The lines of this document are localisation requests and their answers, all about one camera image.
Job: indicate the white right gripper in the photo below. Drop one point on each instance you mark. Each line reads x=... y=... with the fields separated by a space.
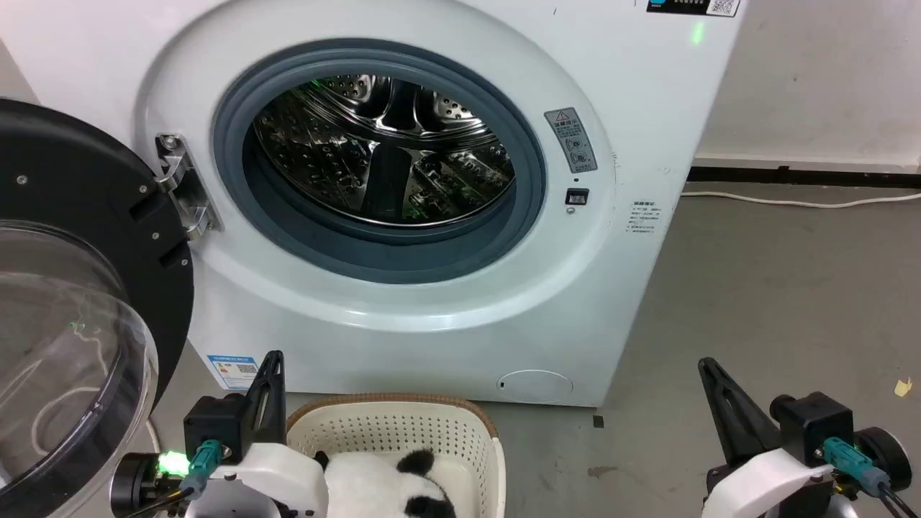
x=766 y=485

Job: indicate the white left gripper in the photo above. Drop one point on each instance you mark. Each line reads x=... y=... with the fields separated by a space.
x=277 y=478

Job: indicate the black washer door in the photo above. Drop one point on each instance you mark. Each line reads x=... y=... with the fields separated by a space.
x=79 y=216

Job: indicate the white front-load washing machine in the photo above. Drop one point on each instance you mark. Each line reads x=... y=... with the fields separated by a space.
x=633 y=108

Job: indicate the blue energy label sticker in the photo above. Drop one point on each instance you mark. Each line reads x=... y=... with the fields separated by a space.
x=233 y=371

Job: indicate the white laundry basket brown rim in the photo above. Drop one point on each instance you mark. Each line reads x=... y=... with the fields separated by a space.
x=403 y=432

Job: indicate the panda plush toy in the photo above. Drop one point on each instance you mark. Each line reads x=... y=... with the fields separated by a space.
x=381 y=489

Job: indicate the black right wrist motor cylinder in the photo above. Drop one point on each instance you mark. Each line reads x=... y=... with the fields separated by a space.
x=886 y=453

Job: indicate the black wrist motor cylinder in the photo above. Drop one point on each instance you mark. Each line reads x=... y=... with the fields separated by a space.
x=886 y=453
x=137 y=483

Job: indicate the black left wrist motor cylinder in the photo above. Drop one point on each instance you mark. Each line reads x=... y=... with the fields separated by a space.
x=137 y=483

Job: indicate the yellow paper scrap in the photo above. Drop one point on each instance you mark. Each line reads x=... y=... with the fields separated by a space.
x=903 y=387

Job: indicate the round drain filter cover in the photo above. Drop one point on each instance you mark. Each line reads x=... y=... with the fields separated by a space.
x=535 y=385

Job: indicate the small text label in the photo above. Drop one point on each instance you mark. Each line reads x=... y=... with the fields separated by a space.
x=642 y=217

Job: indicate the metal door hinge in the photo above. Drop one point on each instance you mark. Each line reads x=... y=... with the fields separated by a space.
x=185 y=187

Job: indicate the black baseboard strip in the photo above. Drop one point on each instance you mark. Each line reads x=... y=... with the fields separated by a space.
x=799 y=175

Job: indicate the stainless steel drum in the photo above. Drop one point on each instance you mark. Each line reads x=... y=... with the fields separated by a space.
x=381 y=151

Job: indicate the black door lock latch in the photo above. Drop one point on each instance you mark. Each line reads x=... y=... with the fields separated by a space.
x=577 y=196

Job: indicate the grey rubber door gasket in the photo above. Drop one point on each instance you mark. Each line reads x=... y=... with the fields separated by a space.
x=529 y=194

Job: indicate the grey warning sticker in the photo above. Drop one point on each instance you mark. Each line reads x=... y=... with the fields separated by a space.
x=571 y=139

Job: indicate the black control panel strip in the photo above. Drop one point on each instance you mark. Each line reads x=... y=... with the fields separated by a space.
x=692 y=6

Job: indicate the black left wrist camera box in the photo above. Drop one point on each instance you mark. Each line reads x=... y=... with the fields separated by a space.
x=214 y=423

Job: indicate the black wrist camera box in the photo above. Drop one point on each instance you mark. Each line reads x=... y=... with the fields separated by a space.
x=817 y=421
x=214 y=423

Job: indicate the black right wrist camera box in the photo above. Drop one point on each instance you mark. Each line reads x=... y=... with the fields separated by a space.
x=817 y=421

